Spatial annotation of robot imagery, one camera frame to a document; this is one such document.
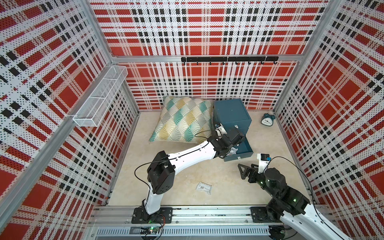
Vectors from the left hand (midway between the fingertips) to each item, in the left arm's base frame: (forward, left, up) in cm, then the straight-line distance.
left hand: (234, 138), depth 82 cm
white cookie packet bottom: (-22, +17, -17) cm, 32 cm away
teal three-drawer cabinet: (+16, -1, +2) cm, 17 cm away
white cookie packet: (-1, -1, -13) cm, 13 cm away
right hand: (-14, -5, -5) cm, 16 cm away
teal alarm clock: (+25, -30, -13) cm, 41 cm away
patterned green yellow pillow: (+15, +29, -2) cm, 33 cm away
